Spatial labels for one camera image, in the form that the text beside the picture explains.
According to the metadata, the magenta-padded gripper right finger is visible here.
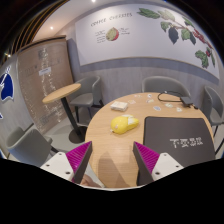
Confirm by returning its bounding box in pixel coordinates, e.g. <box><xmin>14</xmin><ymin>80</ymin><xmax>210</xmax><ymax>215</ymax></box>
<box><xmin>132</xmin><ymin>141</ymin><xmax>184</xmax><ymax>187</ymax></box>

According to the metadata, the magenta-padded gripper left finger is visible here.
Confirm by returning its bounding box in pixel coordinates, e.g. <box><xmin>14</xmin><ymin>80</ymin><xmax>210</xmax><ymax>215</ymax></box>
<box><xmin>40</xmin><ymin>140</ymin><xmax>93</xmax><ymax>185</ymax></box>

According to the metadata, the black mouse pad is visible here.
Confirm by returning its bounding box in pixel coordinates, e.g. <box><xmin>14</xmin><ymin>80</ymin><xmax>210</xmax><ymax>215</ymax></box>
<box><xmin>143</xmin><ymin>116</ymin><xmax>217</xmax><ymax>168</ymax></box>

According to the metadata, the grey upholstered chair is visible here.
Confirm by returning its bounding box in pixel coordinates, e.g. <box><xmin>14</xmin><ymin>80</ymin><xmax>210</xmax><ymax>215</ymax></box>
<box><xmin>6</xmin><ymin>127</ymin><xmax>60</xmax><ymax>167</ymax></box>
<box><xmin>200</xmin><ymin>85</ymin><xmax>224</xmax><ymax>155</ymax></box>
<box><xmin>141</xmin><ymin>75</ymin><xmax>191</xmax><ymax>98</ymax></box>
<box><xmin>68</xmin><ymin>75</ymin><xmax>104</xmax><ymax>118</ymax></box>

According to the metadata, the small white box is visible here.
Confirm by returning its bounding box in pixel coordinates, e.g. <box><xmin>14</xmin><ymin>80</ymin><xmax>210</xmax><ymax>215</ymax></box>
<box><xmin>110</xmin><ymin>100</ymin><xmax>129</xmax><ymax>112</ymax></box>

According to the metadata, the round wooden side table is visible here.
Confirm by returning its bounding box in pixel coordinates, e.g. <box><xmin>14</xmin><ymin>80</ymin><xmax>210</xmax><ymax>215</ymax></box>
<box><xmin>42</xmin><ymin>83</ymin><xmax>87</xmax><ymax>144</ymax></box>

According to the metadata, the black hub device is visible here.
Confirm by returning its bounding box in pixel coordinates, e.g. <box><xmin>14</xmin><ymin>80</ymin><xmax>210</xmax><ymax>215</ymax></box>
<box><xmin>180</xmin><ymin>96</ymin><xmax>195</xmax><ymax>108</ymax></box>

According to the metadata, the black looped cable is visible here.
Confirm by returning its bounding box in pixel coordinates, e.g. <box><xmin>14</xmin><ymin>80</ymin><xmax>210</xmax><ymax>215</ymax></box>
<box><xmin>157</xmin><ymin>90</ymin><xmax>184</xmax><ymax>103</ymax></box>

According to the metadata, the brown printed wall board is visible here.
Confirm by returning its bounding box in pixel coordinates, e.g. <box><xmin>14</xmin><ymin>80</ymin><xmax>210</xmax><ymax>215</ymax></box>
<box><xmin>17</xmin><ymin>37</ymin><xmax>76</xmax><ymax>135</ymax></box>

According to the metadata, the blue wall logo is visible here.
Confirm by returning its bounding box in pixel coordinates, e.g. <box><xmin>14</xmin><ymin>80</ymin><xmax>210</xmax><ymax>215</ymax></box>
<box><xmin>0</xmin><ymin>64</ymin><xmax>15</xmax><ymax>103</ymax></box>

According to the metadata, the white coffee plant wall mural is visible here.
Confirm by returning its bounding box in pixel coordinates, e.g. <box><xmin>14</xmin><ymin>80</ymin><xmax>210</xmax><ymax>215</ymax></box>
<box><xmin>74</xmin><ymin>3</ymin><xmax>221</xmax><ymax>80</ymax></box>

